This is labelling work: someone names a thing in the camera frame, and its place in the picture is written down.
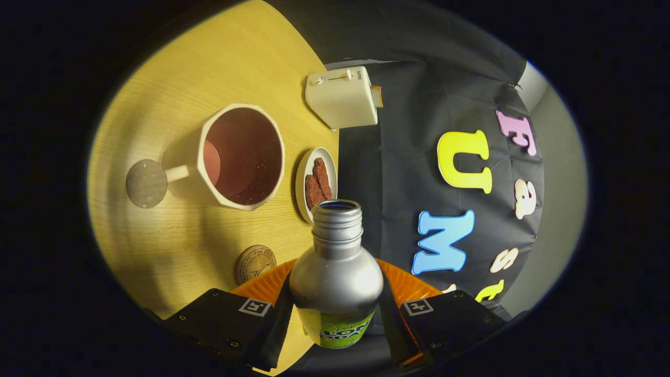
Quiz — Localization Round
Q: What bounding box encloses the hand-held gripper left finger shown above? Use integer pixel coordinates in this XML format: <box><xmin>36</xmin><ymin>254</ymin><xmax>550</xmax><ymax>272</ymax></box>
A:
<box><xmin>152</xmin><ymin>259</ymin><xmax>298</xmax><ymax>372</ymax></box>

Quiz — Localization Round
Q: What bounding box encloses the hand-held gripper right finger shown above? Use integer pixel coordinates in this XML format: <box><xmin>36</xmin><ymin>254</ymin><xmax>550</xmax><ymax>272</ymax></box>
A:
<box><xmin>375</xmin><ymin>259</ymin><xmax>516</xmax><ymax>373</ymax></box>

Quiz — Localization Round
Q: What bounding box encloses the round wooden coaster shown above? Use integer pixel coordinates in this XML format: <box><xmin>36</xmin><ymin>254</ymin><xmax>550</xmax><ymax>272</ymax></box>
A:
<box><xmin>234</xmin><ymin>245</ymin><xmax>277</xmax><ymax>286</ymax></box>

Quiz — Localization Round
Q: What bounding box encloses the silver juice bottle green label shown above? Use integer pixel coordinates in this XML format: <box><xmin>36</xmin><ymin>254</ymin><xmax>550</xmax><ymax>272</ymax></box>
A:
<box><xmin>289</xmin><ymin>199</ymin><xmax>384</xmax><ymax>349</ymax></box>

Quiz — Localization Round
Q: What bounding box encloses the white cup dark red inside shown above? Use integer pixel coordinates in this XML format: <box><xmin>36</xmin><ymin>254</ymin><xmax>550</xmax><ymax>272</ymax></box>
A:
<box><xmin>126</xmin><ymin>103</ymin><xmax>286</xmax><ymax>212</ymax></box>

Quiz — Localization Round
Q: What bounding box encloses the wooden table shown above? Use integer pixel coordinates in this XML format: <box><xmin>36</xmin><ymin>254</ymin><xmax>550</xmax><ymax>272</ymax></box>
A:
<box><xmin>86</xmin><ymin>0</ymin><xmax>341</xmax><ymax>375</ymax></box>

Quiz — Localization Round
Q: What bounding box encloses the brown meat slice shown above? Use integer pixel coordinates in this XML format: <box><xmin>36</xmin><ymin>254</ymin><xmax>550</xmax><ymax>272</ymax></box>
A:
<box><xmin>305</xmin><ymin>175</ymin><xmax>325</xmax><ymax>210</ymax></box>
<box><xmin>313</xmin><ymin>158</ymin><xmax>333</xmax><ymax>200</ymax></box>

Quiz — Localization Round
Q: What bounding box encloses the round white plate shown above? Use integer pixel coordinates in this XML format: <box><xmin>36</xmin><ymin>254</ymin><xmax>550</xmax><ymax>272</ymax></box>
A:
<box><xmin>295</xmin><ymin>147</ymin><xmax>338</xmax><ymax>225</ymax></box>

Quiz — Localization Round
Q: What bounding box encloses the white toaster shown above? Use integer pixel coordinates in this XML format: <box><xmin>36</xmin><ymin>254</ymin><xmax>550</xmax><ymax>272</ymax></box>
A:
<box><xmin>305</xmin><ymin>66</ymin><xmax>378</xmax><ymax>131</ymax></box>

